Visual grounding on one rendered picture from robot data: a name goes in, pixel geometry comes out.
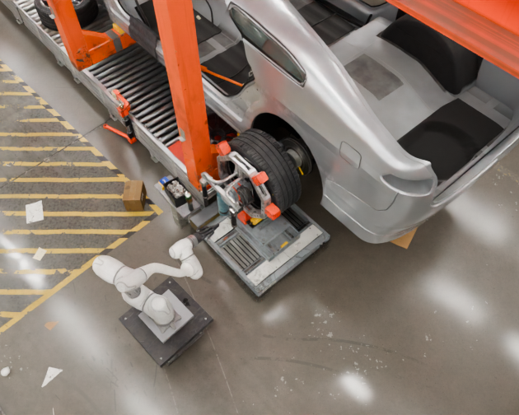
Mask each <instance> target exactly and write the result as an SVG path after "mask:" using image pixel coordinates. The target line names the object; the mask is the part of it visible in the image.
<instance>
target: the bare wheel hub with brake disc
mask: <svg viewBox="0 0 519 415"><path fill-rule="evenodd" d="M282 144H284V145H285V148H284V151H285V152H286V153H287V154H288V155H289V157H290V158H291V159H292V162H293V164H294V166H295V167H296V170H297V173H298V174H299V175H302V173H303V175H307V174H309V173H310V172H311V160H310V157H309V156H308V154H307V152H306V150H305V149H304V147H303V146H302V145H301V144H300V143H299V142H297V141H296V140H294V139H292V138H286V139H284V140H283V141H282ZM298 167H300V168H301V170H302V173H301V171H300V170H299V168H298Z"/></svg>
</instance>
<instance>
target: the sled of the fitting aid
mask: <svg viewBox="0 0 519 415"><path fill-rule="evenodd" d="M284 219H285V218H284ZM285 220H286V219H285ZM286 221H287V220H286ZM236 223H237V227H236V228H235V229H236V230H237V231H238V232H239V233H240V234H241V235H242V236H243V237H244V238H245V239H246V240H247V241H248V242H249V243H250V244H251V245H252V246H253V247H254V248H255V249H256V250H257V251H258V252H259V253H260V254H261V255H262V256H263V257H264V258H265V259H266V260H267V261H268V262H270V261H271V260H273V259H274V258H275V257H277V256H278V255H279V254H281V253H282V252H283V251H284V250H285V249H286V248H288V247H289V246H290V245H292V244H293V243H294V242H296V241H297V240H298V239H300V236H301V233H300V232H299V231H298V230H297V229H295V228H294V227H293V226H292V225H291V224H290V223H289V222H288V223H289V224H290V227H289V228H288V229H286V230H285V231H283V232H282V233H281V234H279V235H278V236H276V237H275V238H274V239H273V240H271V241H270V242H269V243H268V244H267V245H265V246H262V244H261V243H260V242H259V241H257V240H256V239H255V238H254V237H253V236H252V235H251V234H250V233H249V232H248V231H247V230H246V229H245V228H244V227H243V226H242V225H241V224H240V223H239V222H238V221H236Z"/></svg>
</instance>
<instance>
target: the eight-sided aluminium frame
mask: <svg viewBox="0 0 519 415"><path fill-rule="evenodd" d="M227 161H232V162H233V163H234V164H235V165H236V166H237V167H238V168H239V169H241V170H242V171H243V172H244V173H245V174H246V175H247V176H248V178H249V179H250V181H251V183H252V184H253V186H254V188H255V190H256V192H257V194H258V195H259V197H260V200H261V209H255V208H254V207H252V206H251V205H248V206H247V207H243V209H244V211H245V212H246V213H247V214H248V216H250V217H252V218H253V217H254V218H261V219H265V218H266V217H268V216H267V215H266V214H265V213H264V209H265V208H266V207H267V206H268V205H270V204H271V197H270V194H269V192H268V190H267V189H266V188H265V186H264V184H261V185H260V186H256V185H255V183H254V182H253V180H252V179H251V178H252V177H253V176H255V175H257V174H258V172H257V171H256V169H255V168H254V167H252V166H251V165H250V164H249V163H248V162H247V161H246V160H244V159H243V158H242V157H241V156H240V155H239V154H238V153H237V152H229V153H228V154H226V155H225V156H220V155H219V156H217V168H218V175H219V177H220V179H221V180H223V179H225V178H226V177H228V176H229V174H228V173H227ZM241 163H242V164H244V165H245V166H246V168H247V169H248V170H247V169H246V168H245V167H244V166H243V165H242V164H241ZM260 187H261V189H262V191H263V193H264V194H263V193H262V191H261V190H260ZM248 208H249V209H250V210H249V209H248Z"/></svg>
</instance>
